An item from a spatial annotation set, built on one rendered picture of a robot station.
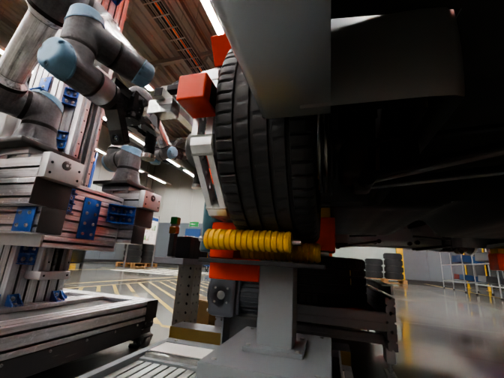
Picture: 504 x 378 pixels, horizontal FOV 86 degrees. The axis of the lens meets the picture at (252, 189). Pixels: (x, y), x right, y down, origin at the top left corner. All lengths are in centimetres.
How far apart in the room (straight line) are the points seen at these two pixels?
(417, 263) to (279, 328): 1364
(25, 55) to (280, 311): 115
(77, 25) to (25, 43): 45
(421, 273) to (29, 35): 1423
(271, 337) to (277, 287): 13
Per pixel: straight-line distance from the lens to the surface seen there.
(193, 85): 70
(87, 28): 80
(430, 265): 1448
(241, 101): 66
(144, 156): 90
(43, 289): 157
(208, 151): 72
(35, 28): 121
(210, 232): 78
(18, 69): 127
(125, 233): 148
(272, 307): 82
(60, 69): 74
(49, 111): 134
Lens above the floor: 45
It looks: 15 degrees up
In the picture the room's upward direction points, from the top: 4 degrees clockwise
